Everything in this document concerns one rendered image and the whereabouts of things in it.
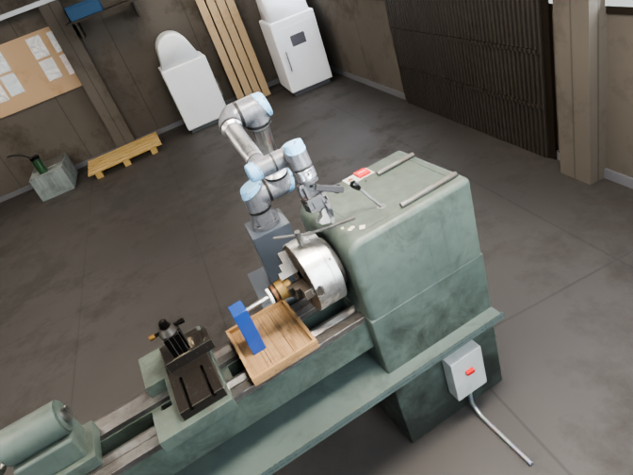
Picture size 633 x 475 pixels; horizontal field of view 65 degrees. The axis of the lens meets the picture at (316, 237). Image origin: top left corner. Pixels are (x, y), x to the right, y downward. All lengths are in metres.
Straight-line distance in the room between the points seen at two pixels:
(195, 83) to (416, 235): 6.55
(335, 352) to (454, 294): 0.59
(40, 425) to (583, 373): 2.46
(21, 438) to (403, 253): 1.54
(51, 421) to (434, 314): 1.56
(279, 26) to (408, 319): 6.30
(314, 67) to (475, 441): 6.50
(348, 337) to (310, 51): 6.42
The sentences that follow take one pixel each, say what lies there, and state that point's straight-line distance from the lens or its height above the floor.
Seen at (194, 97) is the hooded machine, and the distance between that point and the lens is 8.25.
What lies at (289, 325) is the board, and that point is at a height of 0.89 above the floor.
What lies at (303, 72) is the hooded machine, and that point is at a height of 0.32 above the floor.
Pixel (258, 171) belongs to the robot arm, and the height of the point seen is 1.57.
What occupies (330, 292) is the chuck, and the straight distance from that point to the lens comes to 1.99.
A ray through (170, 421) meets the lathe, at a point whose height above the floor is 0.92.
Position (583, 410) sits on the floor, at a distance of 2.82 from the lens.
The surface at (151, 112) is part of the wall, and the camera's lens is 9.06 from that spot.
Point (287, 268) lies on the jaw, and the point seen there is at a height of 1.14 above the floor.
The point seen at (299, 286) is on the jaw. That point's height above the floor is 1.10.
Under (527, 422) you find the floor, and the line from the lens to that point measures 2.77.
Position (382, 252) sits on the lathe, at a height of 1.15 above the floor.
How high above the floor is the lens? 2.29
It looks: 32 degrees down
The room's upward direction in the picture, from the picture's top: 21 degrees counter-clockwise
